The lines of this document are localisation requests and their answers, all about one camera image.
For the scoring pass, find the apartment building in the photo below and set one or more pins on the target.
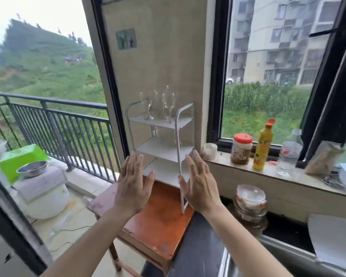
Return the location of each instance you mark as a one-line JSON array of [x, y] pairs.
[[276, 37]]

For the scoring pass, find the person's right middle finger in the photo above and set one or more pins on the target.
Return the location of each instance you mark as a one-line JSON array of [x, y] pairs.
[[198, 166]]

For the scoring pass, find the white cup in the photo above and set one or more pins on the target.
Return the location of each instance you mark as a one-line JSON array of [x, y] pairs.
[[209, 151]]

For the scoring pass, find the clear plastic bottle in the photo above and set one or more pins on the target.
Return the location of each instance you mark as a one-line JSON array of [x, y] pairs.
[[288, 158]]

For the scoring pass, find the person's right hand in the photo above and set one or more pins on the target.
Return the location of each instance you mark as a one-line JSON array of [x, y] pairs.
[[200, 193]]

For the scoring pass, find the white rice cooker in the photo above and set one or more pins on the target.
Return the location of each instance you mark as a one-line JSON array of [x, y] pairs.
[[43, 193]]

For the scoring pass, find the person's right forearm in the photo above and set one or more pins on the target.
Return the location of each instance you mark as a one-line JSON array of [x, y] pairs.
[[242, 245]]

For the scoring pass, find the person's left forearm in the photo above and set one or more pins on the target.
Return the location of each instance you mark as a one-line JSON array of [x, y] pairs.
[[89, 245]]

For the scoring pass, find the clear wine glass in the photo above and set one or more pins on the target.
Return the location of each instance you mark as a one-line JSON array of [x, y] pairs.
[[156, 100], [147, 106], [169, 104]]

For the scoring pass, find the black sliding door frame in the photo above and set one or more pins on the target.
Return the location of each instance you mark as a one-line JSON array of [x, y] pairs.
[[14, 225]]

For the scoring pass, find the green wall sticker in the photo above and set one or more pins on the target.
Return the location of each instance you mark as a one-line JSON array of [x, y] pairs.
[[126, 39]]

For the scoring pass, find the green box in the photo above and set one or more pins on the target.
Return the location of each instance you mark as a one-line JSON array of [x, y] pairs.
[[20, 158]]

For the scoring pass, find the person's right thumb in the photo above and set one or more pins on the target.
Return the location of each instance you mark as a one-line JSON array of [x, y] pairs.
[[183, 185]]

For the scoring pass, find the dark metal balcony railing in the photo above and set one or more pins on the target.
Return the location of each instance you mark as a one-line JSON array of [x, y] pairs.
[[60, 132]]

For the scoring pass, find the beige paper bag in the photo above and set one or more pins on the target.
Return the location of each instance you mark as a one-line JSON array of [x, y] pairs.
[[323, 158]]

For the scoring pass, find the red-brown wooden table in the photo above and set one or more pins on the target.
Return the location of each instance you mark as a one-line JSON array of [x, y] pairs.
[[158, 222]]

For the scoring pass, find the white three-tier metal rack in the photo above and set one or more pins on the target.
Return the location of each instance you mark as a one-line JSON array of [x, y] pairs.
[[164, 149]]

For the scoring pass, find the stainless steel sink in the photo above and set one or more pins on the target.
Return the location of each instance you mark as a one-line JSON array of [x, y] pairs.
[[276, 256]]

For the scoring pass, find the black window frame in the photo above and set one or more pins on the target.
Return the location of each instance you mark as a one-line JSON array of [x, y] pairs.
[[219, 83]]

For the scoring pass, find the white board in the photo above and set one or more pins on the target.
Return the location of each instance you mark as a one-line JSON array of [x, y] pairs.
[[334, 239]]

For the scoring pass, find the person's left thumb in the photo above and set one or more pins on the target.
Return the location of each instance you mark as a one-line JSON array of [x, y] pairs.
[[149, 181]]

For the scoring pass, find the person's left hand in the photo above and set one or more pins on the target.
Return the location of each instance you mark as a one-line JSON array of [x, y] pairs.
[[132, 190]]

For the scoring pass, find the yellow bottle with red cap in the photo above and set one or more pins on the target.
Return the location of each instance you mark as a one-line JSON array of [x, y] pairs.
[[263, 147]]

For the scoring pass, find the stainless steel bowl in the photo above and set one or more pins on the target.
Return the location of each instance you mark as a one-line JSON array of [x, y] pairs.
[[32, 168]]

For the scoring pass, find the person's left little finger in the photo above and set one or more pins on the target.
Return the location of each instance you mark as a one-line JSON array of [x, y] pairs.
[[122, 172]]

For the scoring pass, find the small clear glass mug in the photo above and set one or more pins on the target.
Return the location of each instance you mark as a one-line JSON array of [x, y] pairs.
[[155, 132]]

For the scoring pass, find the person's right little finger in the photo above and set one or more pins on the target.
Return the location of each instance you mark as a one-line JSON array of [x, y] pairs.
[[210, 182]]

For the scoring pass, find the white car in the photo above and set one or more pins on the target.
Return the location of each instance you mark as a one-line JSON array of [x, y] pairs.
[[229, 81]]

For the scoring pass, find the person's left middle finger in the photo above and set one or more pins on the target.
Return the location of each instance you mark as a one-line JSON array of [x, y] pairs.
[[135, 167]]

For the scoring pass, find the glass jar with red lid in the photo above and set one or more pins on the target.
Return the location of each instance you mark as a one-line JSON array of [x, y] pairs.
[[241, 149]]

